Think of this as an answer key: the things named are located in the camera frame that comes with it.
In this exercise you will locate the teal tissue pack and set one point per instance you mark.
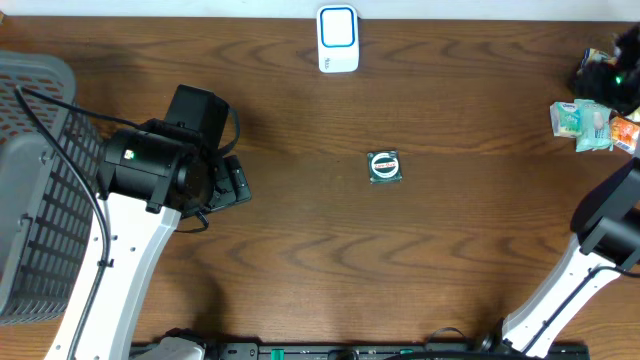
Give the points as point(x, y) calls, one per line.
point(565, 119)

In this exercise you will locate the grey plastic shopping basket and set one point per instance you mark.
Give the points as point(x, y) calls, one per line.
point(45, 214)

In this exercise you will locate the teal snack pack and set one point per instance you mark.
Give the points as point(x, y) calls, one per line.
point(595, 129)

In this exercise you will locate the dark green round-logo box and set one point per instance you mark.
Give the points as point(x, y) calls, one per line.
point(384, 167)

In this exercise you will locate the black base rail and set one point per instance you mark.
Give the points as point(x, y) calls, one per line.
point(253, 351)

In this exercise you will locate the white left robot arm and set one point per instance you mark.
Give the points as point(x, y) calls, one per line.
point(150, 177)

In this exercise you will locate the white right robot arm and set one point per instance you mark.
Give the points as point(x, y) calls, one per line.
point(604, 242)

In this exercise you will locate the large yellow snack bag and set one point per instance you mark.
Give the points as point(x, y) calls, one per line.
point(598, 78)

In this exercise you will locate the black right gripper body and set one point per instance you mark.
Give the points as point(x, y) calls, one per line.
point(612, 84)

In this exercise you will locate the orange tissue pack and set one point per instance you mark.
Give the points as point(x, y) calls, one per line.
point(624, 134)

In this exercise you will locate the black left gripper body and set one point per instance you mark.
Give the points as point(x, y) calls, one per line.
point(226, 188)

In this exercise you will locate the white barcode scanner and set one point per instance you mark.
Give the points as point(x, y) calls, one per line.
point(337, 38)

